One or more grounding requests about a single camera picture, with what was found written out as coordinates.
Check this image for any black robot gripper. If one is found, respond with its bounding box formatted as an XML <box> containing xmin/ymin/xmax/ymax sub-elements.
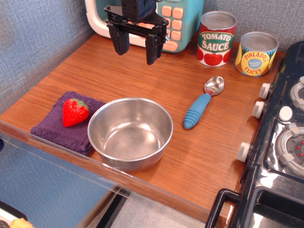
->
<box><xmin>104</xmin><ymin>0</ymin><xmax>169</xmax><ymax>65</ymax></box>

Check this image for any red plastic strawberry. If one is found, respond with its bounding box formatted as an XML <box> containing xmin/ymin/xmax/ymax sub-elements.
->
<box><xmin>62</xmin><ymin>98</ymin><xmax>89</xmax><ymax>127</ymax></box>

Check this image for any teal toy microwave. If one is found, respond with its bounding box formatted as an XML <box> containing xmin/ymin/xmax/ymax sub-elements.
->
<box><xmin>85</xmin><ymin>0</ymin><xmax>204</xmax><ymax>53</ymax></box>

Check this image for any tomato sauce can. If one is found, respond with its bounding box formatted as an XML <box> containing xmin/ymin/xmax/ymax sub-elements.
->
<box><xmin>197</xmin><ymin>11</ymin><xmax>237</xmax><ymax>67</ymax></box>

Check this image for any stainless steel bowl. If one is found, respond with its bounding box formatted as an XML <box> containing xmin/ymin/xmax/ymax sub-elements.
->
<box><xmin>87</xmin><ymin>97</ymin><xmax>174</xmax><ymax>171</ymax></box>

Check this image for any purple folded cloth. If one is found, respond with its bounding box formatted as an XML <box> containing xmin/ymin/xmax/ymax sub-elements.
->
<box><xmin>30</xmin><ymin>91</ymin><xmax>105</xmax><ymax>156</ymax></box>

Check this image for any pineapple slices can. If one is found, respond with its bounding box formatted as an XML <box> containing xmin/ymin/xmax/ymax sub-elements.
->
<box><xmin>235</xmin><ymin>31</ymin><xmax>279</xmax><ymax>77</ymax></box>

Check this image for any white stove knob top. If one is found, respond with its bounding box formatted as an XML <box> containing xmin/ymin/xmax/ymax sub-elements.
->
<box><xmin>259</xmin><ymin>83</ymin><xmax>271</xmax><ymax>100</ymax></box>

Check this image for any white stove knob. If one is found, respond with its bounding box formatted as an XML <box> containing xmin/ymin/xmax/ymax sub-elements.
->
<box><xmin>259</xmin><ymin>83</ymin><xmax>271</xmax><ymax>100</ymax></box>
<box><xmin>252</xmin><ymin>101</ymin><xmax>265</xmax><ymax>119</ymax></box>
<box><xmin>237</xmin><ymin>142</ymin><xmax>251</xmax><ymax>163</ymax></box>

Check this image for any white stove knob middle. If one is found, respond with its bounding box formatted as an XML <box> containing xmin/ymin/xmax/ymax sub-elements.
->
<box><xmin>252</xmin><ymin>101</ymin><xmax>265</xmax><ymax>119</ymax></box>

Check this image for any white stove knob bottom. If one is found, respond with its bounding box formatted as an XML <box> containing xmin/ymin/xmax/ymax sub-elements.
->
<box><xmin>237</xmin><ymin>142</ymin><xmax>251</xmax><ymax>163</ymax></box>

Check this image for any clear acrylic barrier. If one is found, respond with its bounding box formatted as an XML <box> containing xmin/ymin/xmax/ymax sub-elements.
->
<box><xmin>0</xmin><ymin>123</ymin><xmax>207</xmax><ymax>228</ymax></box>

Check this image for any black toy stove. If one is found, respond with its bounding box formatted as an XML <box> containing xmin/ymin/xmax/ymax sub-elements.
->
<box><xmin>204</xmin><ymin>40</ymin><xmax>304</xmax><ymax>228</ymax></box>

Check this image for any blue handled metal spoon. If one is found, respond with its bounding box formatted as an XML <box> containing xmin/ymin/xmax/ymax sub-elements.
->
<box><xmin>183</xmin><ymin>76</ymin><xmax>225</xmax><ymax>129</ymax></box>

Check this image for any black oven door handle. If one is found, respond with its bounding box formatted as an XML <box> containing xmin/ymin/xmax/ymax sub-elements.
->
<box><xmin>205</xmin><ymin>189</ymin><xmax>240</xmax><ymax>228</ymax></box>

